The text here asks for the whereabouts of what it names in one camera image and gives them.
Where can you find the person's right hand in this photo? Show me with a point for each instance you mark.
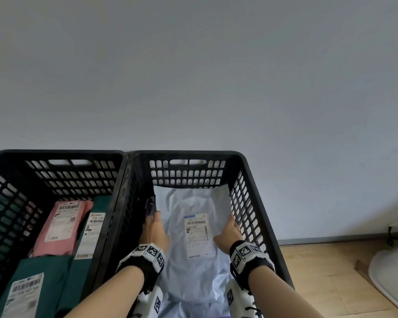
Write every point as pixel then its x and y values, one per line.
pixel 228 238

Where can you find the person's left hand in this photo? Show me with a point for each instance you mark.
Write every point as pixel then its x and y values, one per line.
pixel 155 235

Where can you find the person's right fingers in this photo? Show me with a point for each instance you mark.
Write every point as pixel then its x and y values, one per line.
pixel 233 224

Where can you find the person's left fingers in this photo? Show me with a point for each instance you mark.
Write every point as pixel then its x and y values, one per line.
pixel 156 217

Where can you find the white plastic mailer parcel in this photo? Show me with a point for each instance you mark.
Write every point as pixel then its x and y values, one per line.
pixel 185 274

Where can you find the person's right forearm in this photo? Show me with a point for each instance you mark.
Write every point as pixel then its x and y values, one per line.
pixel 278 298

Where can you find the person's left forearm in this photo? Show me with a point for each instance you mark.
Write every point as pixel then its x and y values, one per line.
pixel 112 294

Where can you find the black right wrist marker band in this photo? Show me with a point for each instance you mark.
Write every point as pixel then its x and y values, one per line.
pixel 248 258

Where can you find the black wrist marker band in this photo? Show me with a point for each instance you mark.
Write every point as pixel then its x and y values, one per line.
pixel 149 261
pixel 248 258

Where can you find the black left wrist marker band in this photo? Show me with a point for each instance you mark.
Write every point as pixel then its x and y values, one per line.
pixel 149 261

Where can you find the tall dark green mailer parcel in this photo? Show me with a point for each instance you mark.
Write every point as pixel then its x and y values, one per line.
pixel 101 203

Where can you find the pink mailer parcel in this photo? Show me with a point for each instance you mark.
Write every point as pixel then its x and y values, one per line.
pixel 64 235

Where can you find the gray baseboard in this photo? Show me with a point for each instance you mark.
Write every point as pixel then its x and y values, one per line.
pixel 331 239

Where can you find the flat dark green mailer parcel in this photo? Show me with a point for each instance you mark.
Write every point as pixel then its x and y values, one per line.
pixel 54 274

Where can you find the black plastic crate with parcels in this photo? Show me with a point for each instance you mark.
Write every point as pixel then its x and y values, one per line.
pixel 6 168

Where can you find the white rounded plastic object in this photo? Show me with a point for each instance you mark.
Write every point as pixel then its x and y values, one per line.
pixel 393 271

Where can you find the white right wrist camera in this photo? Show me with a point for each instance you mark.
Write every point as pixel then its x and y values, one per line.
pixel 238 299

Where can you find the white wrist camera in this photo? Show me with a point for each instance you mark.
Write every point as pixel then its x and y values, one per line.
pixel 151 303
pixel 238 299

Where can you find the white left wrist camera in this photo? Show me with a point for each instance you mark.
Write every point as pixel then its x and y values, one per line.
pixel 151 303

